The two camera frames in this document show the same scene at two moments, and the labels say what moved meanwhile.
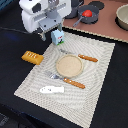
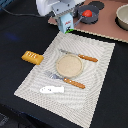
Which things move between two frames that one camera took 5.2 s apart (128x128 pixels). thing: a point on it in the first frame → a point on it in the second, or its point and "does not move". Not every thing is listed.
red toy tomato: (87, 13) does not move
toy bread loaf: (32, 57) does not move
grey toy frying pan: (87, 20) does not move
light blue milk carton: (58, 37) → (66, 22)
